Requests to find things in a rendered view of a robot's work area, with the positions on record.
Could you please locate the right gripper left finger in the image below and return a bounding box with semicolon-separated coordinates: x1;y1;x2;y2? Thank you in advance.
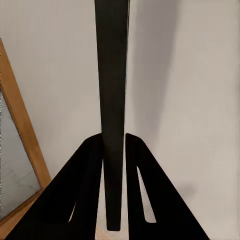
5;133;103;240

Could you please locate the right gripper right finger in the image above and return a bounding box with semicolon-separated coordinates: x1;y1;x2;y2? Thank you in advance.
125;133;210;240

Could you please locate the poster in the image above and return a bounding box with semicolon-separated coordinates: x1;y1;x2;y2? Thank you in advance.
94;0;130;232

